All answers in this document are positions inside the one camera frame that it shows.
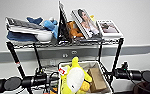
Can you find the pale basket with dark spots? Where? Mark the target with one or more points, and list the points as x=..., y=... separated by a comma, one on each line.
x=104, y=85

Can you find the red white paper tag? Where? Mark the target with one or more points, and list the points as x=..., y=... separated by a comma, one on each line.
x=63, y=71

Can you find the small brown cardboard box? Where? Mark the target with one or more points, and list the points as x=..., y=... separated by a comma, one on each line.
x=97, y=80

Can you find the yellow white plush toy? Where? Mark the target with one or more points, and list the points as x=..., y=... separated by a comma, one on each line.
x=75, y=78

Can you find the white book with photo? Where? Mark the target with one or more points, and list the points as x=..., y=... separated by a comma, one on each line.
x=108, y=28

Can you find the blue plush toy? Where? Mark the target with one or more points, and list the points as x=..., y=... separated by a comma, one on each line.
x=47, y=26

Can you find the black upright panel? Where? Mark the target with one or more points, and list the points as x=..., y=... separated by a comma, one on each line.
x=62, y=26

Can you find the orange-brown plush toy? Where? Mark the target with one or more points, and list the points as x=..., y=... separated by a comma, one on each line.
x=74, y=30

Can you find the long grey wall band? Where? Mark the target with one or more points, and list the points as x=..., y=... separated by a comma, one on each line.
x=137, y=51

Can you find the small white wall socket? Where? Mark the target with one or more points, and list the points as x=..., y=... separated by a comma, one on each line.
x=73, y=52
x=65, y=55

